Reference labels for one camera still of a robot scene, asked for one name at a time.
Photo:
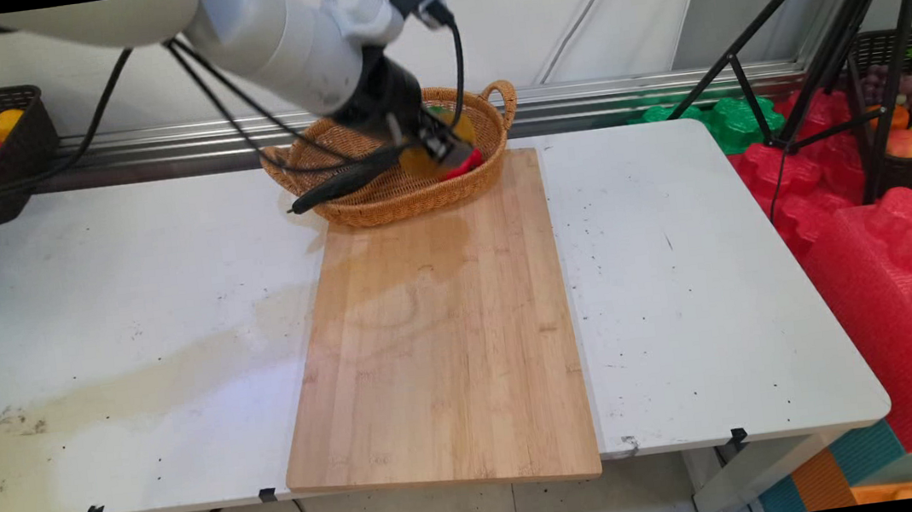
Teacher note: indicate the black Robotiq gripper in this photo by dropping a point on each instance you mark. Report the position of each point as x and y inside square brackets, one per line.
[391, 96]

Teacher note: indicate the brown potato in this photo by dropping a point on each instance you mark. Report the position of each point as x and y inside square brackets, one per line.
[415, 165]

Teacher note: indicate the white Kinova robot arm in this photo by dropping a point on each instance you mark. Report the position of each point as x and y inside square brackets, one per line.
[259, 38]

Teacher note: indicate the green bell pepper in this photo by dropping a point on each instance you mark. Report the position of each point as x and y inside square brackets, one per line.
[436, 110]

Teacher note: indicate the red tomato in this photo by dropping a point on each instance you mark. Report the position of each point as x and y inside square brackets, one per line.
[471, 164]

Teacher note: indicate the woven wicker basket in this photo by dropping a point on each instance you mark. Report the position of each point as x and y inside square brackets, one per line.
[406, 197]

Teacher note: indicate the dark green cucumber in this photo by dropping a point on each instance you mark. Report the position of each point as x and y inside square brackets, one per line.
[345, 183]

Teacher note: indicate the wooden cutting board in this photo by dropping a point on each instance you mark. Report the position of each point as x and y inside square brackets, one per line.
[439, 335]

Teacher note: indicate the green foam mat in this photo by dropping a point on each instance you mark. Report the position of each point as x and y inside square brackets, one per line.
[737, 121]

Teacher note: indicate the flat red foam mat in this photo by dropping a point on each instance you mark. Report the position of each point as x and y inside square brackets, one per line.
[800, 182]

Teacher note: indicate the yellow orange pepper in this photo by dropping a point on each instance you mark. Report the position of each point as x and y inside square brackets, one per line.
[7, 124]

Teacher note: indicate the black tripod stand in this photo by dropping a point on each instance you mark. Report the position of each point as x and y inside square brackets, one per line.
[866, 12]

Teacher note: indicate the white table leg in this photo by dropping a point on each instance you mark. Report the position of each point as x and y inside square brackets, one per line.
[747, 476]

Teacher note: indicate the small orange fruit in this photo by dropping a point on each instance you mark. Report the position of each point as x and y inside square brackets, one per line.
[897, 118]

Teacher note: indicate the orange red peach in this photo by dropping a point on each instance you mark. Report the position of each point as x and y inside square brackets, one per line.
[908, 145]

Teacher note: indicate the large red foam mat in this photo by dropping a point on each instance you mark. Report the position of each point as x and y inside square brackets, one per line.
[907, 299]

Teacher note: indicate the teal orange foam mat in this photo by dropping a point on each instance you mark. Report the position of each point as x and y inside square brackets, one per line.
[841, 474]

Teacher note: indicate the metal wall rail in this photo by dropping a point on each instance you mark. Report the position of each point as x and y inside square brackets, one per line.
[618, 96]

